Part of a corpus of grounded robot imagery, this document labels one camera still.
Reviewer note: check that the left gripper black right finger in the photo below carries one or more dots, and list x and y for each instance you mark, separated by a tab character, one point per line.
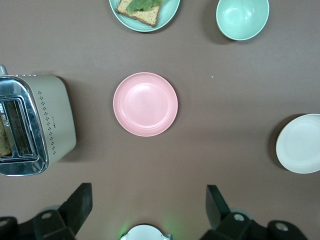
220	212

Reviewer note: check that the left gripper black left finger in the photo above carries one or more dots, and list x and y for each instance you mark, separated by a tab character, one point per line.
72	212

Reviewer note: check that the pink plate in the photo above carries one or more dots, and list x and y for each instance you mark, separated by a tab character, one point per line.
145	105

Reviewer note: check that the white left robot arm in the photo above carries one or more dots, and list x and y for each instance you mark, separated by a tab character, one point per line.
143	233

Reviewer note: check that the dark toast slice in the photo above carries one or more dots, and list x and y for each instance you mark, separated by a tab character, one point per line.
3	142

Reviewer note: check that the beige chrome toaster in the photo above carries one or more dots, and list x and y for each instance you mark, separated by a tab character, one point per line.
57	112

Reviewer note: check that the beige plate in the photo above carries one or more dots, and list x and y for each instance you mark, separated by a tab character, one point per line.
300	145

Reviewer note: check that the green bowl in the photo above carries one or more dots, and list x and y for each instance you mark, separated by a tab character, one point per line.
242	17

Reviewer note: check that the green plate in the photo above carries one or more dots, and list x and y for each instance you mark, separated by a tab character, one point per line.
167	15

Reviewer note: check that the brown bread slice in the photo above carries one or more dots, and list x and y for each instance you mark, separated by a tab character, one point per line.
147	17

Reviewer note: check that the green lettuce leaf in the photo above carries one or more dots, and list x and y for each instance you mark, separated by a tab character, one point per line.
142	5

